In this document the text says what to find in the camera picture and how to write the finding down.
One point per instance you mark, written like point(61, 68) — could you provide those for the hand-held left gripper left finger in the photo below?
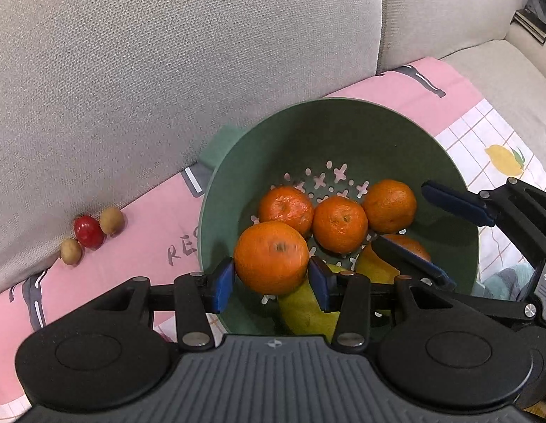
point(223, 286)

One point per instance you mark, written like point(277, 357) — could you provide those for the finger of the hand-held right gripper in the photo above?
point(458, 205)
point(414, 260)

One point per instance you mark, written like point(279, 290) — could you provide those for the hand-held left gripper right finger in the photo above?
point(319, 285)

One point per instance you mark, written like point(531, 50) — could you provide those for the yellow lemon fruit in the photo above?
point(374, 269)

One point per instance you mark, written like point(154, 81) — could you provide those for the orange tangerine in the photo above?
point(389, 206)
point(340, 224)
point(270, 255)
point(286, 209)

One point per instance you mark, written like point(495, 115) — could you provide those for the green plastic colander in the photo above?
point(343, 141)

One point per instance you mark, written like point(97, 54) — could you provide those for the teal fuzzy cloth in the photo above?
point(506, 282)

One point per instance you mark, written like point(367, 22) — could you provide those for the pink checkered lemon-print cloth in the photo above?
point(136, 229)

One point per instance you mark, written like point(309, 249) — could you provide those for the small brown round fruit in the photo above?
point(71, 251)
point(112, 220)

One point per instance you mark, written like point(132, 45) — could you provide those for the red cherry tomato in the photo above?
point(87, 231)

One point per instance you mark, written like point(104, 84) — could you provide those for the dark flat box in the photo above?
point(532, 26)

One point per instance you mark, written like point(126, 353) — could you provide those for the beige fabric sofa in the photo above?
point(167, 53)

